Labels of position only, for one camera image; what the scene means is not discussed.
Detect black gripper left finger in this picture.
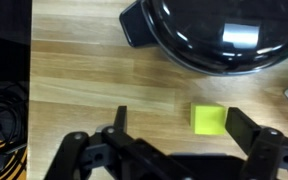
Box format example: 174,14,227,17
43,105,192,180

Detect orange black striped object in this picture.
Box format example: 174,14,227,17
0,138,29,180

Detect black cable bundle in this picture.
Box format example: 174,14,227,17
0,81,29,168

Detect black round pan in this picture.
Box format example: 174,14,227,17
118,0,288,77

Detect yellow wooden block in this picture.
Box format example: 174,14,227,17
189,102,228,136

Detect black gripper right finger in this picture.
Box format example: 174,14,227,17
224,106,288,180

